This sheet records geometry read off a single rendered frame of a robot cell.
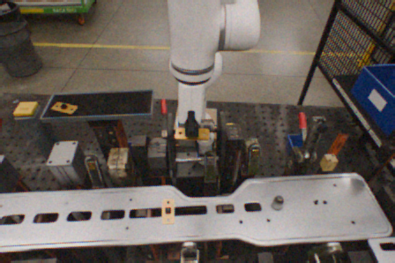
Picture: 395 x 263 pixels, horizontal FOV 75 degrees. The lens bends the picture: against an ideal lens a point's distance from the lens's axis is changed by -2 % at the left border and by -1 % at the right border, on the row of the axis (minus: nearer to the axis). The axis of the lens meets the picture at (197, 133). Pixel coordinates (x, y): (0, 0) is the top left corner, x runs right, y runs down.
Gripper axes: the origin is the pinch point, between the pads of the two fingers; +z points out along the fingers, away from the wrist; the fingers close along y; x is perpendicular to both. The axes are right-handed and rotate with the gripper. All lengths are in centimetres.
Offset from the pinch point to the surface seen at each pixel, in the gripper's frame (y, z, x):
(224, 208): 5.1, 31.3, 10.6
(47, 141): -18, 31, -56
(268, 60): -250, 130, 83
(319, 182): -5, 29, 43
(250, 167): -9.2, 28.1, 19.8
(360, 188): -3, 29, 56
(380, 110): -34, 21, 71
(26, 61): -207, 118, -201
